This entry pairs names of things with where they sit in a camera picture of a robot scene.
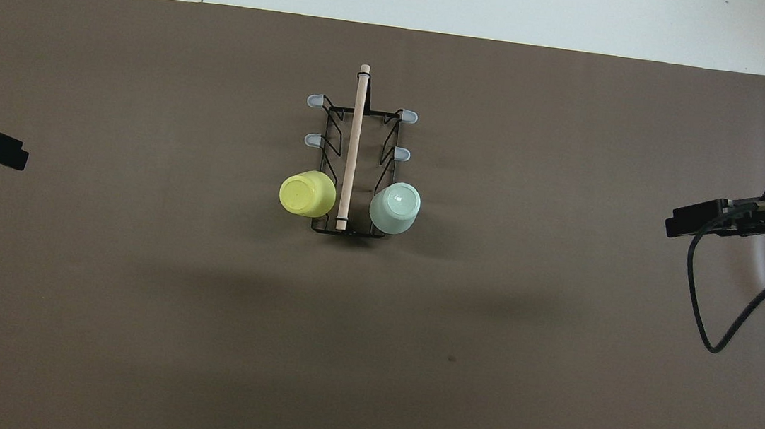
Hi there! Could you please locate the light green plastic cup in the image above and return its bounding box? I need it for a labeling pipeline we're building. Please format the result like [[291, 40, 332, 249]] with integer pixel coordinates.
[[366, 180, 424, 237]]

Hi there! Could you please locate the yellow plastic cup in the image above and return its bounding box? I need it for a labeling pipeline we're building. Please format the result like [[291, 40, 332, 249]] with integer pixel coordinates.
[[276, 167, 340, 220]]

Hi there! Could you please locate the brown table mat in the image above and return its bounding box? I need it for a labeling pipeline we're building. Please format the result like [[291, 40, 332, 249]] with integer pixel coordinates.
[[0, 0, 765, 429]]

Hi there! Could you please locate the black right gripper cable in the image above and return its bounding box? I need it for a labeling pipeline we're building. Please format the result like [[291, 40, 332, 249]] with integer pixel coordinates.
[[678, 187, 765, 358]]

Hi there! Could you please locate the black wire cup rack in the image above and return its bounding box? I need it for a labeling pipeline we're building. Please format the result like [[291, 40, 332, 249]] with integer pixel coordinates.
[[292, 58, 425, 242]]

